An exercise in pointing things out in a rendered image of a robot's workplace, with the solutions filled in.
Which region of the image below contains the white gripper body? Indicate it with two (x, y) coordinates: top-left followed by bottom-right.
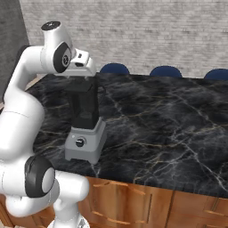
(67, 56), (98, 77)

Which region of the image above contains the grey blender with black jar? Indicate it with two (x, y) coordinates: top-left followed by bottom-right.
(63, 77), (108, 166)

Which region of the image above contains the blue chair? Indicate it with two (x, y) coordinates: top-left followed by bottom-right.
(99, 62), (131, 76)
(149, 65), (183, 78)
(203, 68), (228, 81)

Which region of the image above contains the wooden cabinet handle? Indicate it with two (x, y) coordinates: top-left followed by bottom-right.
(203, 209), (226, 217)
(91, 209), (147, 225)
(146, 193), (153, 224)

